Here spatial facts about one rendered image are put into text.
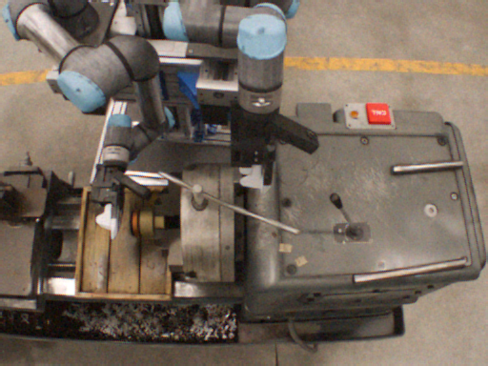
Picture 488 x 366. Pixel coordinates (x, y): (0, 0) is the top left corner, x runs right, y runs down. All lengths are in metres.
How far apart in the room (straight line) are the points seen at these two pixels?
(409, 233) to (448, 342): 1.47
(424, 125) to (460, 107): 1.83
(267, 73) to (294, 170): 0.39
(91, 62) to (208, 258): 0.52
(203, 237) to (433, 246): 0.54
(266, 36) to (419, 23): 2.76
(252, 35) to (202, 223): 0.50
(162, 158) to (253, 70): 1.58
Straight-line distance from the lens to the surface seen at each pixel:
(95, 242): 1.43
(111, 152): 1.25
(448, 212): 1.13
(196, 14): 0.80
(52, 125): 2.78
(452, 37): 3.42
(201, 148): 2.25
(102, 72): 1.01
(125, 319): 1.67
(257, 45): 0.68
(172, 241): 1.13
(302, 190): 1.03
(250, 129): 0.79
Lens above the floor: 2.20
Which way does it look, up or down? 67 degrees down
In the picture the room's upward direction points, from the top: 4 degrees clockwise
